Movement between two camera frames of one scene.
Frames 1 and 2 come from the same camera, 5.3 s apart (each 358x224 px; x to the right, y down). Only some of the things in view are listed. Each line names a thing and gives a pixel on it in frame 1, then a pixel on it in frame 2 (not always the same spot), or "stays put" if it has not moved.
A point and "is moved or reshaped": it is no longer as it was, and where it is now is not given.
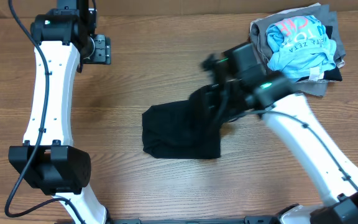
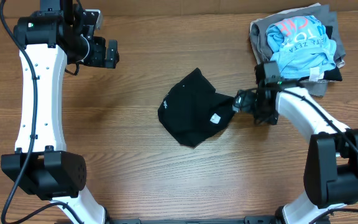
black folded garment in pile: (334, 74) stays put
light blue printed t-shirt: (300, 47) stays put
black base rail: (258, 219) stays put
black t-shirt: (181, 129) is moved or reshaped
